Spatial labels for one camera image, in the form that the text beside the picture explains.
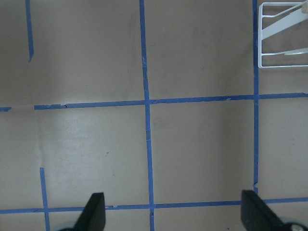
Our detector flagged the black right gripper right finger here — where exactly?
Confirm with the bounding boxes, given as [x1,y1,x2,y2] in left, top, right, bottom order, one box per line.
[241,190,288,231]

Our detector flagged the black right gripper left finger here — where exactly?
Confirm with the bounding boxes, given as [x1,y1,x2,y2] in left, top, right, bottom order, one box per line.
[72,192,106,231]

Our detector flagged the white wire dish rack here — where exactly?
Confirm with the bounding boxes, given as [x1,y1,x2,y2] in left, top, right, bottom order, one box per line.
[257,0,308,69]

